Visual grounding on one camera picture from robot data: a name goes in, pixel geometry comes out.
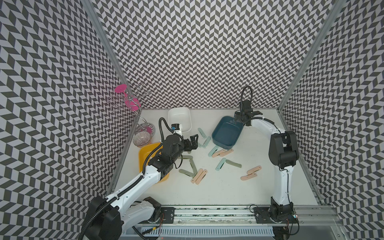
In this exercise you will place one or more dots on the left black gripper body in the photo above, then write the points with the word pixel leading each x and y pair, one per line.
pixel 187 145

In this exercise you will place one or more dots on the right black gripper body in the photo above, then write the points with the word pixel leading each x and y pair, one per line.
pixel 242 118

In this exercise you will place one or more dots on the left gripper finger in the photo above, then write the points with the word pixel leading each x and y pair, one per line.
pixel 192 147
pixel 194 139

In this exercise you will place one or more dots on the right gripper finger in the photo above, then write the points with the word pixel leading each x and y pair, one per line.
pixel 257 114
pixel 238 116

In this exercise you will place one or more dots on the dark teal storage box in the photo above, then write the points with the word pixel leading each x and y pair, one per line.
pixel 227 132

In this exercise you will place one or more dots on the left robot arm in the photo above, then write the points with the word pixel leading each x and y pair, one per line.
pixel 107 218

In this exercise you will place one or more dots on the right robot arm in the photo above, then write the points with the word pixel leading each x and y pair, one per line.
pixel 283 154

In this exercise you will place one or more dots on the white storage box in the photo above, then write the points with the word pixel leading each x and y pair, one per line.
pixel 182 116

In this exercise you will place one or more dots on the yellow storage box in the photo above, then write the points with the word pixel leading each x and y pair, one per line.
pixel 144 152

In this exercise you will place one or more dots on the mint knife angled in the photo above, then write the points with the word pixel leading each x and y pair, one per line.
pixel 206 142

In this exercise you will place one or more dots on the mint knife top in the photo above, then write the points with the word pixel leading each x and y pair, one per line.
pixel 202 133

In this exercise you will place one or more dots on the mint knife centre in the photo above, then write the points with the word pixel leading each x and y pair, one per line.
pixel 213 150

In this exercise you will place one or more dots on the olive knife vertical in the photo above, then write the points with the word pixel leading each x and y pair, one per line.
pixel 195 171

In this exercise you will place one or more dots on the olive knife lower left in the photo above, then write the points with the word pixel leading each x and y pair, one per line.
pixel 187 173

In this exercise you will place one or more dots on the olive knife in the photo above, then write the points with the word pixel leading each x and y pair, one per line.
pixel 187 173
pixel 233 164

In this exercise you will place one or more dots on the mint knife lower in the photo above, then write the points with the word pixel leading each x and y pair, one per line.
pixel 220 164

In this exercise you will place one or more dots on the olive knife right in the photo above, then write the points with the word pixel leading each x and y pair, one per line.
pixel 233 164

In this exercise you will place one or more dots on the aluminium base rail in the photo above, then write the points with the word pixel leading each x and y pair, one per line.
pixel 215 215

